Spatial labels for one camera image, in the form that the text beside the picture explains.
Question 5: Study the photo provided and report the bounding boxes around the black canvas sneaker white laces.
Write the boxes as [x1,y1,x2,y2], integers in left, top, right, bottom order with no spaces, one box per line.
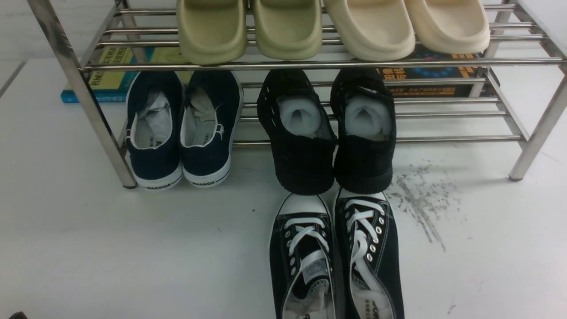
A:
[269,193,337,319]

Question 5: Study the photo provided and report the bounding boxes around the stainless steel shoe rack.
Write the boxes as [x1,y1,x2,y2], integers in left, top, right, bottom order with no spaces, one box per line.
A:
[28,0,566,188]

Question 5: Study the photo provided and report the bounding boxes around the black mesh shoe left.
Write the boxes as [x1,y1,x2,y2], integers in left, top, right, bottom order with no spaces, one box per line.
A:
[257,69,337,195]

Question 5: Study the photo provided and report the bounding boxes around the black mesh shoe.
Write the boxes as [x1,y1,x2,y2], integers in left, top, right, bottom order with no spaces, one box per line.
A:
[330,67,397,195]
[257,69,337,195]

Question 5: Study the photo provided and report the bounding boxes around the navy slip-on shoe right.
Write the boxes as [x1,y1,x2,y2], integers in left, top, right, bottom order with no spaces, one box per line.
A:
[179,70,244,188]

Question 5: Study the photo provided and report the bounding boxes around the navy slip-on shoe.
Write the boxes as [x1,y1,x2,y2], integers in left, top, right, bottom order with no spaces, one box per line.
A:
[125,71,184,191]
[179,70,244,188]

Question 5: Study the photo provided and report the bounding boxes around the black mesh shoe right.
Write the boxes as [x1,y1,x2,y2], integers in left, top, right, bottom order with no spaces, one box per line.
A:
[330,67,397,195]

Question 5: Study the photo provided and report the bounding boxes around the olive green slipper right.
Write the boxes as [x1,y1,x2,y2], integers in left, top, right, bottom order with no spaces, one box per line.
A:
[250,0,322,61]

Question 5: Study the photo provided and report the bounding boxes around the olive green slipper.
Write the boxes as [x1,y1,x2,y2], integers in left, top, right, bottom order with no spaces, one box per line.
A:
[250,0,322,61]
[176,0,249,65]

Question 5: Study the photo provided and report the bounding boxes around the navy slip-on shoe left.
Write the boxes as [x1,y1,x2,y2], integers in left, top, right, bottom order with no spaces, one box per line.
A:
[125,71,184,191]

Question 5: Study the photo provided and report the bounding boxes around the olive green slipper left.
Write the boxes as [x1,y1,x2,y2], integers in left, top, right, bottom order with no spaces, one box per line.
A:
[176,0,249,65]

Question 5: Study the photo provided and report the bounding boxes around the cream slipper left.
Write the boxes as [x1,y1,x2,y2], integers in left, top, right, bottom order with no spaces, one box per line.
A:
[323,0,416,62]

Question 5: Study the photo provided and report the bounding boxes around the cream slipper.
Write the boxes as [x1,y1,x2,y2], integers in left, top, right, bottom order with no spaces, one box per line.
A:
[404,0,490,53]
[323,0,416,62]

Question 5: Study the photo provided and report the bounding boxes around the yellow blue book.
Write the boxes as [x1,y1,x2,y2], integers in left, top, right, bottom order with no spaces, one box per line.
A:
[60,46,193,103]

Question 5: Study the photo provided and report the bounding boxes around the cream slipper right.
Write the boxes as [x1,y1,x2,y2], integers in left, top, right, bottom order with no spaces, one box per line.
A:
[404,0,490,53]

